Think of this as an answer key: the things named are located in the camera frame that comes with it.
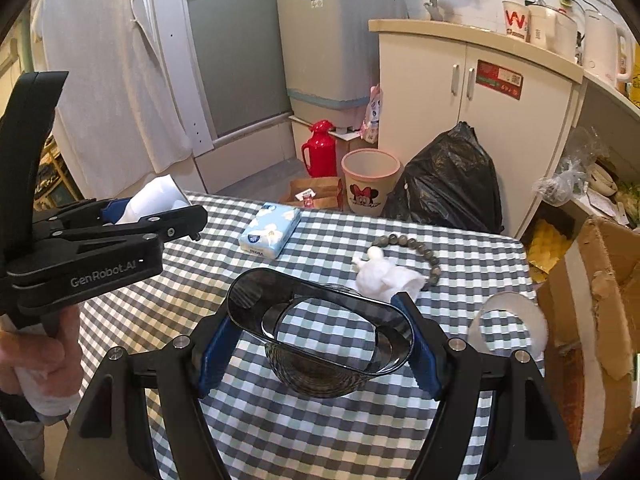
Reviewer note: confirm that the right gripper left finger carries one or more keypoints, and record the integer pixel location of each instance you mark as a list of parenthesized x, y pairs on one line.
[(110, 436)]

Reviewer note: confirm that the white tape roll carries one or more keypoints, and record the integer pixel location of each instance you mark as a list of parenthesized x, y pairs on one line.
[(506, 322)]

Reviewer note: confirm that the light blue tissue packet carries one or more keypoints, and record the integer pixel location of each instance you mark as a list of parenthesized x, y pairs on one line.
[(270, 229)]

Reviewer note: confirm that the white plush toy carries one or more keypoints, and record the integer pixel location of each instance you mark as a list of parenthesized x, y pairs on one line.
[(378, 278)]

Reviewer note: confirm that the person's left hand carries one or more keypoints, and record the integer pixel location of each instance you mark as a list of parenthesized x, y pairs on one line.
[(55, 361)]

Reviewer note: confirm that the white hanging towel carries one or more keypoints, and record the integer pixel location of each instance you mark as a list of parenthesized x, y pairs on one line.
[(116, 123)]

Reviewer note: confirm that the cardboard box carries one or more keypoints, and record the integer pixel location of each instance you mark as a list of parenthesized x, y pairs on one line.
[(591, 303)]

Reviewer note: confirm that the yellow egg tray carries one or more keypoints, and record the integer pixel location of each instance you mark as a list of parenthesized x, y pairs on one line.
[(547, 247)]

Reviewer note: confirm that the black garbage bag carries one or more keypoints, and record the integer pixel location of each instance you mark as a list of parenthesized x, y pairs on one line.
[(452, 183)]

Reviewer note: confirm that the stacked ceramic bowls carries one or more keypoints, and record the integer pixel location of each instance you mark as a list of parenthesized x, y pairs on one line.
[(601, 181)]

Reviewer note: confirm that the brown paper bag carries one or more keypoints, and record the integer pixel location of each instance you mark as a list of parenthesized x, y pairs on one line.
[(315, 193)]

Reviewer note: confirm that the open shelf unit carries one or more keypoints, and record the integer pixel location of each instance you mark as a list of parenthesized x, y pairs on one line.
[(616, 120)]

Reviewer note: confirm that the red thermos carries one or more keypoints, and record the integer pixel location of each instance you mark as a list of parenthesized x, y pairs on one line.
[(319, 152)]

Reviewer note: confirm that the clear plastic bag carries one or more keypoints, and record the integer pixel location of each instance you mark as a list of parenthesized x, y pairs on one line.
[(582, 149)]

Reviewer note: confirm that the pink minnie waste bin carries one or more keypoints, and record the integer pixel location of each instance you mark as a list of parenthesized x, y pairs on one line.
[(370, 175)]

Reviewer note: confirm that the pink bottle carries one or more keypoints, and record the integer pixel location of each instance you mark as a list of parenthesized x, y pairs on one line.
[(371, 120)]

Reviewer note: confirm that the washing machine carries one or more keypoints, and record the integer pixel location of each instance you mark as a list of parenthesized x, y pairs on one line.
[(330, 56)]

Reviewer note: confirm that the yellow paper bag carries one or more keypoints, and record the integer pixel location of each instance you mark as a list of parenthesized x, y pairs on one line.
[(634, 84)]

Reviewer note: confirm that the cream two-door cabinet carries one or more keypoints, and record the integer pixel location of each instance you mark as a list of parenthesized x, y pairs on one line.
[(520, 99)]

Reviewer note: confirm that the white electric kettle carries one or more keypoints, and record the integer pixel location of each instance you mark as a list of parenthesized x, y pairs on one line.
[(607, 49)]

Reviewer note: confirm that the white red paper cup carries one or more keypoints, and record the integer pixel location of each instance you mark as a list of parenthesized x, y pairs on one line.
[(516, 20)]

